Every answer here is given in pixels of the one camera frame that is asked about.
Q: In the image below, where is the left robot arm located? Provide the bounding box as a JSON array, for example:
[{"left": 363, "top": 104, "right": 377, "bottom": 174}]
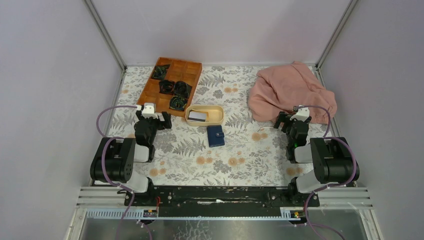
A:
[{"left": 90, "top": 111, "right": 172, "bottom": 194}]

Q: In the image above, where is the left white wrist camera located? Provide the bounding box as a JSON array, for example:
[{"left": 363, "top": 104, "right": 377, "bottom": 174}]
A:
[{"left": 136, "top": 102, "right": 159, "bottom": 119}]

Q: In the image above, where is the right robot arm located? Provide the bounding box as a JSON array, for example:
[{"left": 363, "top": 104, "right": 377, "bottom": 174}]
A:
[{"left": 273, "top": 108, "right": 360, "bottom": 195}]

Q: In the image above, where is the black rolled item middle left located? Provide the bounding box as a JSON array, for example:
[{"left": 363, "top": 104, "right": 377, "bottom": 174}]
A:
[{"left": 159, "top": 79, "right": 175, "bottom": 95}]

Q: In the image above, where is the cream oval tray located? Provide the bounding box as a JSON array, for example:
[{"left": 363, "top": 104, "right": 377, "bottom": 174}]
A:
[{"left": 184, "top": 105, "right": 225, "bottom": 127}]

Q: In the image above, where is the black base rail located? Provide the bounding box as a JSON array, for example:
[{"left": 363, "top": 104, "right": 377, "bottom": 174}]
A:
[{"left": 124, "top": 185, "right": 320, "bottom": 218}]

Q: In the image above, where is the pink cloth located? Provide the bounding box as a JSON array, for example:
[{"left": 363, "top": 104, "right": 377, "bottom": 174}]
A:
[{"left": 247, "top": 61, "right": 338, "bottom": 122}]

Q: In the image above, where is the black rolled item middle right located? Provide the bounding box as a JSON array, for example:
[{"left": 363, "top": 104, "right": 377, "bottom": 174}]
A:
[{"left": 173, "top": 81, "right": 192, "bottom": 99}]

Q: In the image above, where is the grey card in tray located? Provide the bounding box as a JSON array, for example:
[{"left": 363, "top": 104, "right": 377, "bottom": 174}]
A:
[{"left": 188, "top": 111, "right": 207, "bottom": 122}]

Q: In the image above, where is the floral table mat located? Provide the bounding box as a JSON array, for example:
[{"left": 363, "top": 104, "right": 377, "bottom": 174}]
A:
[{"left": 94, "top": 65, "right": 345, "bottom": 187}]

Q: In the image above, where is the wooden compartment tray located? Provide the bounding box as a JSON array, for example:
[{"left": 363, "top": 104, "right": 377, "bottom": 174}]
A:
[{"left": 136, "top": 57, "right": 203, "bottom": 117}]

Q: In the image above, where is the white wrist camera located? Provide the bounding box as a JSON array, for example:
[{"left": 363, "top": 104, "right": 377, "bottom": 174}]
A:
[
  {"left": 290, "top": 105, "right": 310, "bottom": 122},
  {"left": 136, "top": 102, "right": 159, "bottom": 119}
]

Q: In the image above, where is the black rolled item bottom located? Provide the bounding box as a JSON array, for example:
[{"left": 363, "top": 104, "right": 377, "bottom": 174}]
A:
[{"left": 169, "top": 95, "right": 188, "bottom": 112}]

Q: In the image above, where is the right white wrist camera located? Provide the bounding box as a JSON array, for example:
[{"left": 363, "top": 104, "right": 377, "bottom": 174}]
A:
[{"left": 290, "top": 105, "right": 310, "bottom": 122}]

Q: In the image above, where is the black rolled item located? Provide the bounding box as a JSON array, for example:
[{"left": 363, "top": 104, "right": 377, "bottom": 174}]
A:
[
  {"left": 173, "top": 81, "right": 192, "bottom": 99},
  {"left": 150, "top": 64, "right": 171, "bottom": 81},
  {"left": 159, "top": 79, "right": 175, "bottom": 95},
  {"left": 169, "top": 95, "right": 188, "bottom": 112}
]

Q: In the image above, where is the blue leather card holder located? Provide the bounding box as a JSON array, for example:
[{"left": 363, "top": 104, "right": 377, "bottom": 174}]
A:
[{"left": 206, "top": 125, "right": 225, "bottom": 148}]

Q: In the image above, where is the black rolled item top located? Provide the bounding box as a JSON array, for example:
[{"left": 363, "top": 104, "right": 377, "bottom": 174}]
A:
[{"left": 150, "top": 64, "right": 171, "bottom": 81}]

